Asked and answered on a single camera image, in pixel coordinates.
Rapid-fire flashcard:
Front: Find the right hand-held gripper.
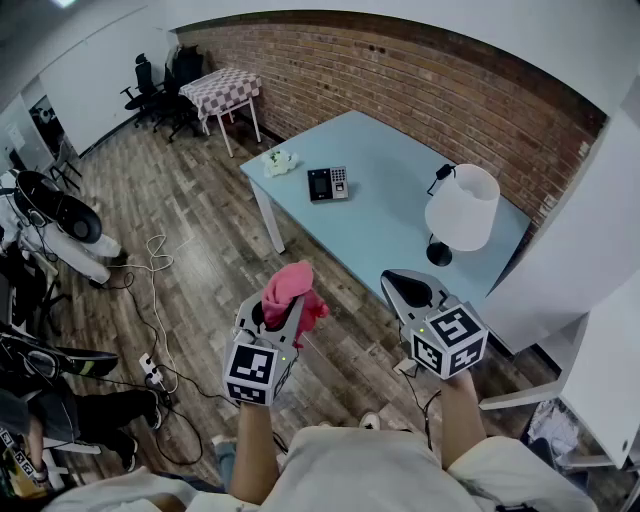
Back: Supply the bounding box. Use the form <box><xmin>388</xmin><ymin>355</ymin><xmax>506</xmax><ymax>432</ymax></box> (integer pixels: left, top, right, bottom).
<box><xmin>379</xmin><ymin>268</ymin><xmax>489</xmax><ymax>381</ymax></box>

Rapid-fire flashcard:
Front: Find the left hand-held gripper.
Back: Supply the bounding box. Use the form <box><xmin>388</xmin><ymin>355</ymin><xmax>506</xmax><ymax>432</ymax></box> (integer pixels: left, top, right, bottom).
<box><xmin>222</xmin><ymin>292</ymin><xmax>307</xmax><ymax>407</ymax></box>

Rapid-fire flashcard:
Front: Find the pink cloth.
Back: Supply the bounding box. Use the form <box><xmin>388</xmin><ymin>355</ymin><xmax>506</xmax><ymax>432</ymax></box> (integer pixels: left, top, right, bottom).
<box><xmin>261</xmin><ymin>259</ymin><xmax>331</xmax><ymax>349</ymax></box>

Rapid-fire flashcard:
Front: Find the black keypad device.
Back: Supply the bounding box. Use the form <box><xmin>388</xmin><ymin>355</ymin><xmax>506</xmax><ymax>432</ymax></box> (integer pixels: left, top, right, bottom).
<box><xmin>306</xmin><ymin>165</ymin><xmax>350</xmax><ymax>204</ymax></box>

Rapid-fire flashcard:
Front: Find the person's right forearm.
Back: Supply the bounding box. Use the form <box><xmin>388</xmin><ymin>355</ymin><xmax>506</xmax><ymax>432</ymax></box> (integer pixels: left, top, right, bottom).
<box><xmin>438</xmin><ymin>370</ymin><xmax>489</xmax><ymax>471</ymax></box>

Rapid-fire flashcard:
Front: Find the person's left forearm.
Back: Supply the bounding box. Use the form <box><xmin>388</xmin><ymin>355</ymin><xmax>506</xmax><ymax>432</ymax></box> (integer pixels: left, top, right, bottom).
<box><xmin>227</xmin><ymin>399</ymin><xmax>281</xmax><ymax>506</ymax></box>

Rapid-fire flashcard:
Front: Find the white power strip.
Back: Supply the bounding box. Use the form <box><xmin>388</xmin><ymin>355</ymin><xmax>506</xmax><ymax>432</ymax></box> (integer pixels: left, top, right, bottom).
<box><xmin>138</xmin><ymin>352</ymin><xmax>166</xmax><ymax>386</ymax></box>

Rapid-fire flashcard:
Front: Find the white table lamp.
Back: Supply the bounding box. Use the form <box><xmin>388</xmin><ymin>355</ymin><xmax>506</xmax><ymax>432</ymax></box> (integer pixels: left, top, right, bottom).
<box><xmin>423</xmin><ymin>163</ymin><xmax>501</xmax><ymax>268</ymax></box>

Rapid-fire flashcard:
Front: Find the person's white shirt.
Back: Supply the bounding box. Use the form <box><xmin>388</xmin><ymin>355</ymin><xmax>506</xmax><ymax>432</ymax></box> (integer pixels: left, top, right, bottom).
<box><xmin>49</xmin><ymin>424</ymin><xmax>601</xmax><ymax>512</ymax></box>

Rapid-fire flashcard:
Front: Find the white cabinet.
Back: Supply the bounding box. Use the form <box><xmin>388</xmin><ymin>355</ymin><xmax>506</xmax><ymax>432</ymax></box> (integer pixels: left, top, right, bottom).
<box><xmin>479</xmin><ymin>279</ymin><xmax>640</xmax><ymax>471</ymax></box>

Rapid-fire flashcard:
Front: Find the white table leg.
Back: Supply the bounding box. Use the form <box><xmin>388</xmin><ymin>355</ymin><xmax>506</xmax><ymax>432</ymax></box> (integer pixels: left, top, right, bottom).
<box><xmin>248</xmin><ymin>178</ymin><xmax>287</xmax><ymax>255</ymax></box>

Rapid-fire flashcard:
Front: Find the white artificial flower bouquet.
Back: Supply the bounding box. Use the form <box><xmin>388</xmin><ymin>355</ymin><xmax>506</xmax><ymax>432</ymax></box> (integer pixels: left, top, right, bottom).
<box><xmin>260</xmin><ymin>148</ymin><xmax>300</xmax><ymax>179</ymax></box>

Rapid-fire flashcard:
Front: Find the black office chair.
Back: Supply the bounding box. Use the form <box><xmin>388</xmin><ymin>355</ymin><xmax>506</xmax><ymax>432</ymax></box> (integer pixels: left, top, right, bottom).
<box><xmin>152</xmin><ymin>62</ymin><xmax>201</xmax><ymax>144</ymax></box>
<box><xmin>119</xmin><ymin>52</ymin><xmax>166</xmax><ymax>129</ymax></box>

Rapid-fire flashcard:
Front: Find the table with checkered tablecloth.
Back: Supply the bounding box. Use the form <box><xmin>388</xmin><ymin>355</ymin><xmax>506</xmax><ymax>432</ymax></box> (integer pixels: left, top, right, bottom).
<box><xmin>178</xmin><ymin>67</ymin><xmax>263</xmax><ymax>159</ymax></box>

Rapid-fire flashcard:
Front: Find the black floor cable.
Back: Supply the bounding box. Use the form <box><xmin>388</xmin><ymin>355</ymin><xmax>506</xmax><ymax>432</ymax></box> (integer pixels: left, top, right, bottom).
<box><xmin>89</xmin><ymin>269</ymin><xmax>241</xmax><ymax>466</ymax></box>

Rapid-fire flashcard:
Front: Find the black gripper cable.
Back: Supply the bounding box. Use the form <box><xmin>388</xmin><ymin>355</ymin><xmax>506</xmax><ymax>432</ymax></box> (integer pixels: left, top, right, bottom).
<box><xmin>399</xmin><ymin>367</ymin><xmax>444</xmax><ymax>451</ymax></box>

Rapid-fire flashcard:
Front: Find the white floor cable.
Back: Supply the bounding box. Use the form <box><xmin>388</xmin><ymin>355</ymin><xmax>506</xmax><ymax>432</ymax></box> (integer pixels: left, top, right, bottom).
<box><xmin>107</xmin><ymin>233</ymin><xmax>179</xmax><ymax>396</ymax></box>

